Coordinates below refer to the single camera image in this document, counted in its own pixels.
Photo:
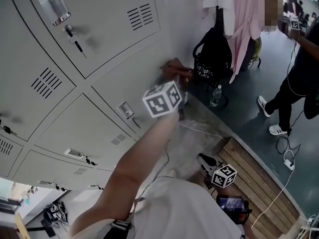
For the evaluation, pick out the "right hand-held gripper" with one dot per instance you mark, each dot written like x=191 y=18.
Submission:
x=224 y=175

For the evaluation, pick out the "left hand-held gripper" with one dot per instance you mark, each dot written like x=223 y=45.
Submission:
x=162 y=99

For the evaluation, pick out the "orange-brown knitted cloth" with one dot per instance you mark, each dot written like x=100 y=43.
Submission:
x=174 y=66

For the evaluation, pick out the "grey metal locker door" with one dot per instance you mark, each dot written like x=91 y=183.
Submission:
x=129 y=83

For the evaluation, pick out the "person's left forearm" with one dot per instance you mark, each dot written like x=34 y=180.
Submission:
x=149 y=146

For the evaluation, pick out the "grey metal locker bank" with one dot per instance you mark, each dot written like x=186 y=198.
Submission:
x=62 y=113

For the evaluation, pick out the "clear water bottle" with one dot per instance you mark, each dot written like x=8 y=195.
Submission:
x=216 y=96

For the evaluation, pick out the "black screen device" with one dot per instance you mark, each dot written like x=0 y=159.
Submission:
x=230 y=204

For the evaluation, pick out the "black tote bag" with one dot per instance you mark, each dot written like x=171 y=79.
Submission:
x=214 y=56

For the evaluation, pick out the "wooden plank platform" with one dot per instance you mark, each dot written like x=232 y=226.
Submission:
x=256 y=178

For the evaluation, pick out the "person's white shirt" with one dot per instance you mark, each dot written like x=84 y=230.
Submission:
x=179 y=208

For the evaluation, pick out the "black coat rack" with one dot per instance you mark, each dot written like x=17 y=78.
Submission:
x=218 y=16

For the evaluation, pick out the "yellow-green bag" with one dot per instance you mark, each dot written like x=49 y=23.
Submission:
x=256 y=51

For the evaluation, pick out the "pink hanging garment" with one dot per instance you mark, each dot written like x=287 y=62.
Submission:
x=249 y=21

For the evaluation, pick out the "wooden table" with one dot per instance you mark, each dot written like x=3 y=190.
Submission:
x=21 y=228

